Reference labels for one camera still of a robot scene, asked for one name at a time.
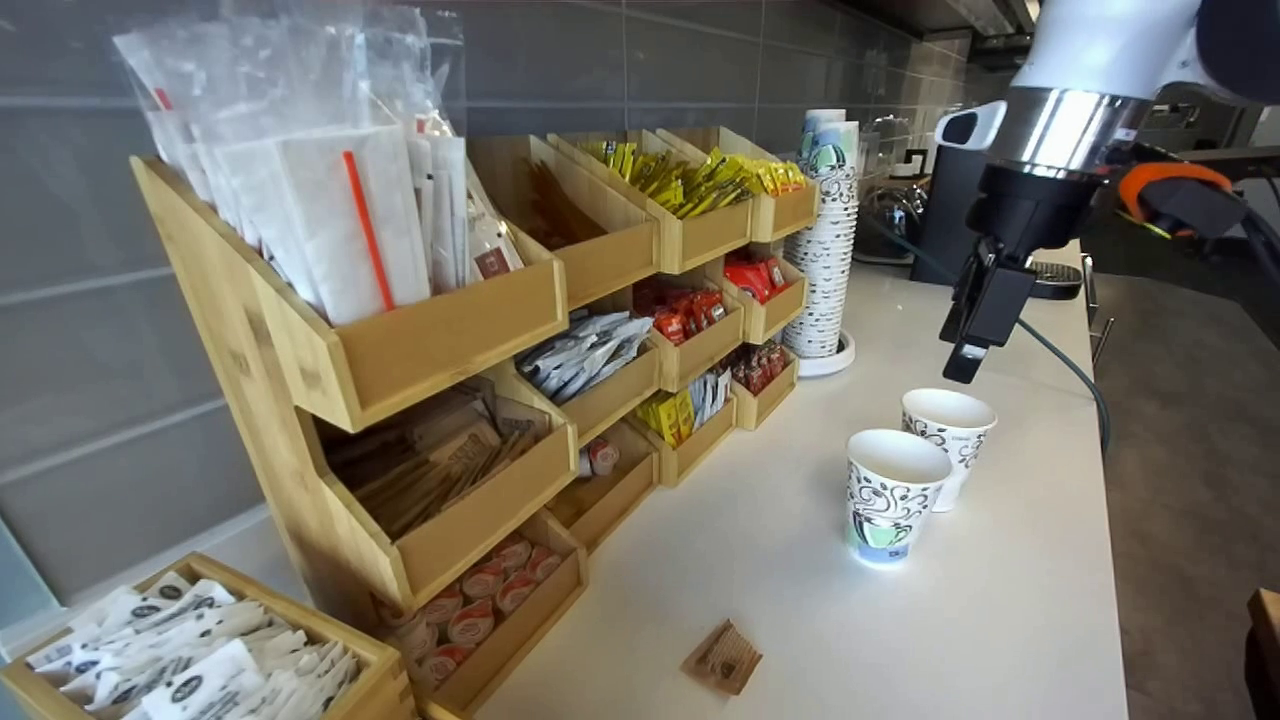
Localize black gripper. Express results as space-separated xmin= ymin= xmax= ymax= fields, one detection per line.
xmin=940 ymin=156 xmax=1119 ymax=388

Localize patterned paper cup green base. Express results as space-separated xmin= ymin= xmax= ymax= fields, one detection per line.
xmin=843 ymin=425 xmax=957 ymax=574

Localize patterned white paper cup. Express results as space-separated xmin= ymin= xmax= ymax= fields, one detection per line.
xmin=902 ymin=385 xmax=1002 ymax=517

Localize bamboo rack beside cup stack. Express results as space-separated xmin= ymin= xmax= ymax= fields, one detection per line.
xmin=662 ymin=123 xmax=823 ymax=431

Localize black white coffee machine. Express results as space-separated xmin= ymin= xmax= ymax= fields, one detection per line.
xmin=909 ymin=96 xmax=1012 ymax=287

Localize dark glass coffee pot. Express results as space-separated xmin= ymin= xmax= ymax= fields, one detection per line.
xmin=857 ymin=148 xmax=937 ymax=270

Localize stack of white cups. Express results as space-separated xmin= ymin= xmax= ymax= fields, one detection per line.
xmin=775 ymin=329 xmax=860 ymax=385

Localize tall stack of paper cups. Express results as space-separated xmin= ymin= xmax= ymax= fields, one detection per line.
xmin=781 ymin=103 xmax=865 ymax=365

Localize dark red packets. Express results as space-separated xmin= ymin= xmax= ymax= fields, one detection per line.
xmin=731 ymin=342 xmax=793 ymax=399

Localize red packets with white print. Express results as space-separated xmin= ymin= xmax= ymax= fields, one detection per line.
xmin=719 ymin=254 xmax=793 ymax=310

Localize short yellow packets pile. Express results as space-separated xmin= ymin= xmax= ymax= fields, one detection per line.
xmin=713 ymin=148 xmax=814 ymax=199

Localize white blue sachets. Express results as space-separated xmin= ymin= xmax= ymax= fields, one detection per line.
xmin=683 ymin=370 xmax=742 ymax=429

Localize bamboo rack with yellow-green packets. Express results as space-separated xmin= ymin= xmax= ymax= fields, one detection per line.
xmin=554 ymin=130 xmax=755 ymax=489

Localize bright red ketchup packets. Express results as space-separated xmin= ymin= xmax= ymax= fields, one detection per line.
xmin=637 ymin=282 xmax=731 ymax=348

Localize yellow-green packets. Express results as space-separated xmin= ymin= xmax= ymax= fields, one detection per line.
xmin=634 ymin=388 xmax=702 ymax=451

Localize long yellow packets pile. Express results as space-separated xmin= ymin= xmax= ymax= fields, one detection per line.
xmin=582 ymin=136 xmax=754 ymax=224

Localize bamboo rack with white packets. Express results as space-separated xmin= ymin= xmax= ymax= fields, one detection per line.
xmin=468 ymin=133 xmax=672 ymax=553

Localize pile of white blue packets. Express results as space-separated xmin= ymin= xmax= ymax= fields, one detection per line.
xmin=517 ymin=310 xmax=655 ymax=407

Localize small creamer cups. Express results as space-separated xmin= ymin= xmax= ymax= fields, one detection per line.
xmin=577 ymin=436 xmax=625 ymax=484

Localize small brown wooden block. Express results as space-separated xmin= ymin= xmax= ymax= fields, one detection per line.
xmin=681 ymin=616 xmax=767 ymax=701

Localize brown wooden furniture corner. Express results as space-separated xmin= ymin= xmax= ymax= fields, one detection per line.
xmin=1245 ymin=586 xmax=1280 ymax=720

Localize clear bag of wrapped straws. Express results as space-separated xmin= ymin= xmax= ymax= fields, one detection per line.
xmin=385 ymin=38 xmax=484 ymax=298

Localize pile of brown stir sticks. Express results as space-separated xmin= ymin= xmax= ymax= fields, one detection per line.
xmin=322 ymin=381 xmax=555 ymax=539

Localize pile of creamer cups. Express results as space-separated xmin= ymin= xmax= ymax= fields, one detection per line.
xmin=394 ymin=535 xmax=570 ymax=694

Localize red drinking straw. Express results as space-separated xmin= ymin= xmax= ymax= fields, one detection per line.
xmin=339 ymin=148 xmax=401 ymax=318

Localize flat bamboo box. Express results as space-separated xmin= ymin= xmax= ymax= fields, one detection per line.
xmin=0 ymin=553 xmax=420 ymax=720

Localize large bamboo organizer rack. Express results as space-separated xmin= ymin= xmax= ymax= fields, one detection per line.
xmin=128 ymin=148 xmax=593 ymax=720

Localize white sugar packets pile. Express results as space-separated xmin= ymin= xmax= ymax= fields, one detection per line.
xmin=22 ymin=574 xmax=367 ymax=720

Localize dark cable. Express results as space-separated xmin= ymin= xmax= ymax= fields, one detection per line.
xmin=1016 ymin=318 xmax=1111 ymax=444

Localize orange ring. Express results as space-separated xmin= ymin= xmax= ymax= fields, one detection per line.
xmin=1118 ymin=156 xmax=1242 ymax=224

